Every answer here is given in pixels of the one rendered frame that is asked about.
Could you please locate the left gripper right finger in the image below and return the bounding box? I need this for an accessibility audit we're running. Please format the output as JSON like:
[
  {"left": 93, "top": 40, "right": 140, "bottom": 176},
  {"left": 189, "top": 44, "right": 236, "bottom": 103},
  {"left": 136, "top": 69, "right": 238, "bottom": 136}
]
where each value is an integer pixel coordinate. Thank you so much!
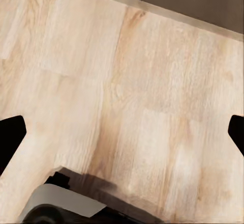
[{"left": 228, "top": 115, "right": 244, "bottom": 156}]

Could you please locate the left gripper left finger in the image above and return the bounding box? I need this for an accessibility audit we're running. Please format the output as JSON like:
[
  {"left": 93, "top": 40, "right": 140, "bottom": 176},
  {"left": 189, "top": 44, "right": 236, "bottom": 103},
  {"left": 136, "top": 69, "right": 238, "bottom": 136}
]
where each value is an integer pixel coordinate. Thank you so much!
[{"left": 0, "top": 115, "right": 26, "bottom": 176}]

